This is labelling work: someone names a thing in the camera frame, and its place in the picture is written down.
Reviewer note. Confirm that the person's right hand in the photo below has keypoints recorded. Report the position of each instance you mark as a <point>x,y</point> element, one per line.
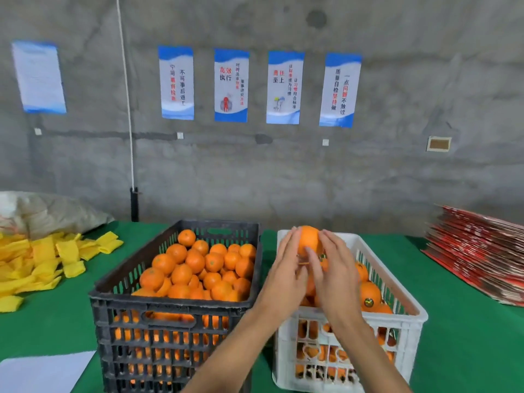
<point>337,282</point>

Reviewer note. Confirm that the person's left hand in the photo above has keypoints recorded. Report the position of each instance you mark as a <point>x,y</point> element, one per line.
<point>282,286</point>

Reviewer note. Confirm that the heap of labelled oranges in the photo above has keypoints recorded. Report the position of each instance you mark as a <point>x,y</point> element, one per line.
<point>368,294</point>

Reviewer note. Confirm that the single orange fruit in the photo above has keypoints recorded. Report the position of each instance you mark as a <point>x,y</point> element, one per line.
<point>309,240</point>

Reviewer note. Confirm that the white plastic crate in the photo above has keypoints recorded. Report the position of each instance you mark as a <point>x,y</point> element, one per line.
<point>409,323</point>

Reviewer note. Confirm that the pile of oranges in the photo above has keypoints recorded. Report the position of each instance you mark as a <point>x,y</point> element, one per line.
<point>192,270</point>

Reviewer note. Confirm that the black plastic crate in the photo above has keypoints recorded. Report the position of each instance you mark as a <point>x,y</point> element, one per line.
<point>115,307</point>

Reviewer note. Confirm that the person's right forearm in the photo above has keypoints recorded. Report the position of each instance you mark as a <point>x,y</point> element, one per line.
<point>372,360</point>

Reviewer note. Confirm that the person's left forearm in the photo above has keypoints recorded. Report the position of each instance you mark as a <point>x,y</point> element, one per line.
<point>229,360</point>

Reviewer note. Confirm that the stack of red cardboard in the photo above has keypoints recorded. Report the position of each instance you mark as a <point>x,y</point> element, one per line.
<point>483,253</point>

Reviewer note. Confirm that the green felt table cover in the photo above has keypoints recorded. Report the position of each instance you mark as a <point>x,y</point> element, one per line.
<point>475,348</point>

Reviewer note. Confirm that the white pole with black base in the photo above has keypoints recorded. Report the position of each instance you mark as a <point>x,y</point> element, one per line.
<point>127,102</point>

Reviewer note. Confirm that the beige woven sack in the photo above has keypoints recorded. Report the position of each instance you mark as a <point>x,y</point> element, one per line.
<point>45,213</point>

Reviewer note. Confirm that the pile of yellow bags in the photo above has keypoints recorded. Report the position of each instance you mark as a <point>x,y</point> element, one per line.
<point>33,262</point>

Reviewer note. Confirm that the white printed paper sheet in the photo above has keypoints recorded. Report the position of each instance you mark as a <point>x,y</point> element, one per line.
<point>45,372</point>

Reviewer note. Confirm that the white notice with blue border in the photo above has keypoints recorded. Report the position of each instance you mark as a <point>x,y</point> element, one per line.
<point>38,77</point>

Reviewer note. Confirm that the beige wall plate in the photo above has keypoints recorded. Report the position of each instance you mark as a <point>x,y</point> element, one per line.
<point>439,144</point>

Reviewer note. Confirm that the blue white wall poster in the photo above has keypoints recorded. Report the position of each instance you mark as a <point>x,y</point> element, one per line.
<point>176,83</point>
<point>340,90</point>
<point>232,86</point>
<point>285,87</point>

